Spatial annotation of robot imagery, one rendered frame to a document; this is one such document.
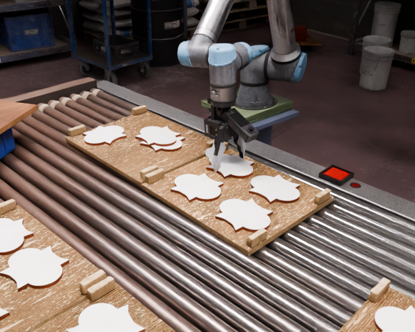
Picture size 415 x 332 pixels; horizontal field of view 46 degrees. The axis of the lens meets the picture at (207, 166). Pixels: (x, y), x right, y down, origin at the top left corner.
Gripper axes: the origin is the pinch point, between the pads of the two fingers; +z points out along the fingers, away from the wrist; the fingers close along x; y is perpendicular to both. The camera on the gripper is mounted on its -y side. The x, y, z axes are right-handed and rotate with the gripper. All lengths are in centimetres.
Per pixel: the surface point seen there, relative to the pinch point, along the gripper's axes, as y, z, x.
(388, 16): 180, 32, -439
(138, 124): 44.7, -2.7, 1.4
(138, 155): 25.0, -1.0, 15.8
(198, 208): -9.4, 1.9, 22.1
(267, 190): -16.7, 1.6, 2.8
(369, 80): 141, 75, -338
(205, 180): -1.6, 0.3, 12.0
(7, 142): 56, -6, 44
